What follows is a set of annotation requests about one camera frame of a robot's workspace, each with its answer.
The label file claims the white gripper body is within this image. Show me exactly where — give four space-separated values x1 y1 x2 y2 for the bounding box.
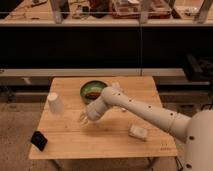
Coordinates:
86 99 109 121

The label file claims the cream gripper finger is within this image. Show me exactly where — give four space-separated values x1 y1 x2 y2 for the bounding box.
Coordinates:
83 118 89 125
78 112 86 122

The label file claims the white ceramic cup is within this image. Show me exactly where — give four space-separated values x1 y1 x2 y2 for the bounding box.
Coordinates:
47 92 64 115

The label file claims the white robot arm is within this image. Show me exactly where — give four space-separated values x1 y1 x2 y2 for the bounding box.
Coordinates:
85 86 213 171

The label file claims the black eraser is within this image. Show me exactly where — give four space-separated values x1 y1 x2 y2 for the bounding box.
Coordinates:
30 131 48 151

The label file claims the green bowl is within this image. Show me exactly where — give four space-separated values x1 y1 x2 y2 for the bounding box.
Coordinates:
80 80 107 104

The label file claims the wooden table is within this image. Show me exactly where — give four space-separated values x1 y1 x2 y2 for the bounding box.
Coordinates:
29 77 177 159

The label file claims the white sponge block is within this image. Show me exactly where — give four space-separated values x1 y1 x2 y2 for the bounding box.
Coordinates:
129 124 148 141

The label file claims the long shelf bench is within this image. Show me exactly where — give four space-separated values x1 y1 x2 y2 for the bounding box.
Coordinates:
0 0 213 83

